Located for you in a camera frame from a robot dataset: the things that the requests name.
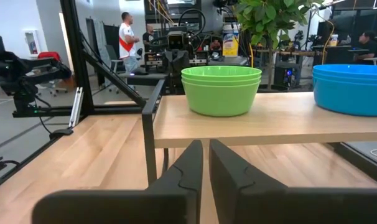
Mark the black machine with green lights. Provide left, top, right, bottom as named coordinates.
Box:
left=0, top=33, right=73, bottom=118

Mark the dark grey desk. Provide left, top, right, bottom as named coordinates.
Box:
left=118, top=71, right=169, bottom=87

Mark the red chair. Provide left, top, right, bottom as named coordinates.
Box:
left=37, top=51, right=62, bottom=63

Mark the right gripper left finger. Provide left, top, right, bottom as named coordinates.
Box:
left=31, top=139, right=204, bottom=224

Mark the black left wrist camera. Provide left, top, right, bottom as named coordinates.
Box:
left=167, top=30, right=185, bottom=50

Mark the green artificial plant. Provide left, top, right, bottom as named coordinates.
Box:
left=233, top=0, right=325, bottom=91

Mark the silver aluminium bracket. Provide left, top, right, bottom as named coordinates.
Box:
left=68, top=86, right=84, bottom=128

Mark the yellow cable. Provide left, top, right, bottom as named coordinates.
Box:
left=321, top=18, right=336, bottom=65

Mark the white wall cabinet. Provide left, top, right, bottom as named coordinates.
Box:
left=24, top=29, right=42, bottom=57

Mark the grey office chair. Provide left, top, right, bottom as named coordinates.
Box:
left=106, top=45, right=124, bottom=93

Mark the black computer tower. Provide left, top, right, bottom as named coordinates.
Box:
left=274, top=62, right=298, bottom=88

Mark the white yellow wipes canister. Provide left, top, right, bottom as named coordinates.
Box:
left=222, top=24, right=240, bottom=57

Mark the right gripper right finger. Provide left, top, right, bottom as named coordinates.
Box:
left=209, top=139, right=377, bottom=224

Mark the person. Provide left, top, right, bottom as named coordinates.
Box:
left=353, top=30, right=377, bottom=63
left=118, top=11, right=141, bottom=74
left=142, top=24, right=155, bottom=54
left=209, top=39, right=223, bottom=52

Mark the green plastic mini bowl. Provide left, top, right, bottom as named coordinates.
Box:
left=181, top=79, right=262, bottom=118
left=180, top=65, right=263, bottom=78
left=180, top=74, right=263, bottom=83

